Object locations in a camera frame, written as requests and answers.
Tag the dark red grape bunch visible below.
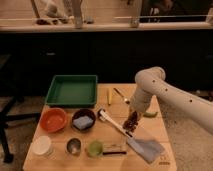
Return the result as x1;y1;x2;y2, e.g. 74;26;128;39
123;111;138;132

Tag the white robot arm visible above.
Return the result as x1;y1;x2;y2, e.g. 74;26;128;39
130;67;213;134

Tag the green plastic tray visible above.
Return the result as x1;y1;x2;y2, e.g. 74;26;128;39
45;75;98;108

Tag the yellow stick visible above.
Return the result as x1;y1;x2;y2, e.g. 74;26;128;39
107;89;112;105

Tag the dark brown bowl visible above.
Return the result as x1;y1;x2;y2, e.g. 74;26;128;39
71;109;96;132

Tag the blue sponge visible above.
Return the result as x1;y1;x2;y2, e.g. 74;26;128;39
73;116;93;130

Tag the orange bowl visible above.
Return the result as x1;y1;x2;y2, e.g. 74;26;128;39
39;108;68;133

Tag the green cup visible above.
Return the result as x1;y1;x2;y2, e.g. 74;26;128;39
86;140;103;157

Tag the small metal cup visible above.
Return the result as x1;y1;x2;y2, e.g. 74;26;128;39
66;138;81;155

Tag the blue grey cloth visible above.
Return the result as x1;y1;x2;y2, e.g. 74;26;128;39
127;138;165;163

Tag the white handled spatula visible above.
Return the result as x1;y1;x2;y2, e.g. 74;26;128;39
97;109;132;138

